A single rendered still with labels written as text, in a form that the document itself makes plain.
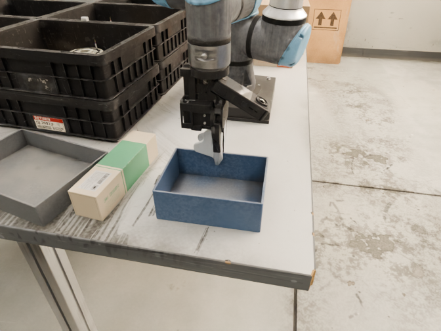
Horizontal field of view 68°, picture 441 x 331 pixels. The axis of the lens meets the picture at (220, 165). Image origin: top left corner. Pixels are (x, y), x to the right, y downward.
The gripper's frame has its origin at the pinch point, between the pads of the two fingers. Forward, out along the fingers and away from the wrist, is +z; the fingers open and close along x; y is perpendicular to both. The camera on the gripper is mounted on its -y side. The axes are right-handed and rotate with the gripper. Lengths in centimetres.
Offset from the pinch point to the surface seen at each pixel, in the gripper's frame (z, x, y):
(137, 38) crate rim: -17.1, -26.2, 26.9
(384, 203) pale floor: 75, -84, -71
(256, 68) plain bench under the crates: 5, -74, -1
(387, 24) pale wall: 40, -341, -118
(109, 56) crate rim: -16.6, -11.9, 27.9
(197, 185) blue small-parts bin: 5.0, 3.8, 4.5
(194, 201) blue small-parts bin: -0.4, 14.8, 2.1
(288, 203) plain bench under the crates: 5.3, 5.6, -15.0
